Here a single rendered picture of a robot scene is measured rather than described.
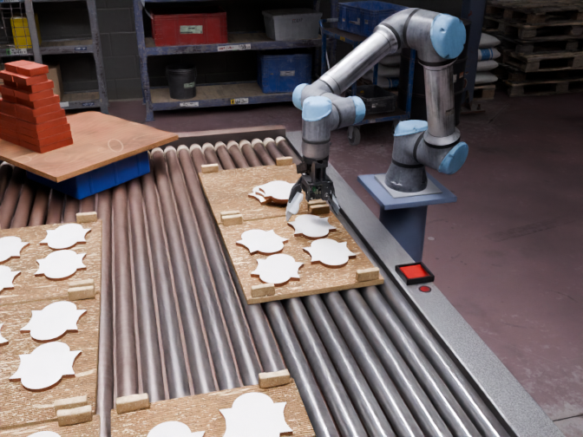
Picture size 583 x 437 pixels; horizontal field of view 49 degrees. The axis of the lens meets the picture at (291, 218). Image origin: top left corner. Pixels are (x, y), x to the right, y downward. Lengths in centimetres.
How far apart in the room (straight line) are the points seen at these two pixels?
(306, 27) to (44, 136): 428
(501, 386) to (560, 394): 151
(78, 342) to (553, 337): 228
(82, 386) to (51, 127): 113
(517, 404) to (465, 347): 18
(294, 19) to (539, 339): 399
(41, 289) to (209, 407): 61
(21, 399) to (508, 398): 93
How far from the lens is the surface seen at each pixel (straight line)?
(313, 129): 165
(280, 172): 222
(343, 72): 185
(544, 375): 295
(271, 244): 173
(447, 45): 190
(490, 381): 137
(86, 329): 149
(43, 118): 224
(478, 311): 325
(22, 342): 150
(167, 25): 595
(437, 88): 199
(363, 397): 128
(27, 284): 170
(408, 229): 230
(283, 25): 614
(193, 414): 123
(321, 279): 159
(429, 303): 157
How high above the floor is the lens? 177
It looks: 26 degrees down
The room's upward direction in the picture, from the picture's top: straight up
